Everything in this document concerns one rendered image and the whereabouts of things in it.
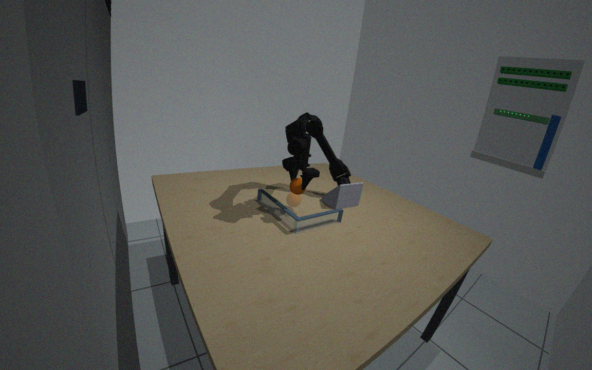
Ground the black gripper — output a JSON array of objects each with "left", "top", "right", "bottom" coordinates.
[{"left": 289, "top": 152, "right": 320, "bottom": 190}]

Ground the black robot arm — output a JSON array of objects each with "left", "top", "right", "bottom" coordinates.
[{"left": 282, "top": 113, "right": 351, "bottom": 186}]

